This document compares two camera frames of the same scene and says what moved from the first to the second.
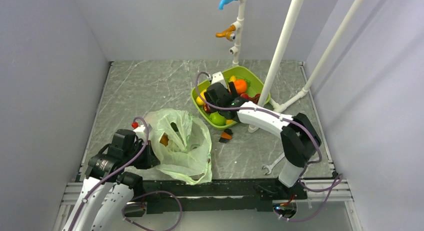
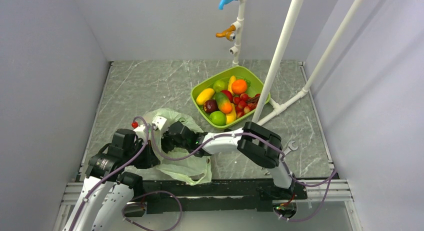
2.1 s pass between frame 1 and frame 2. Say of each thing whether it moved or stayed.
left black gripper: stayed
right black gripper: moved
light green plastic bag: stayed
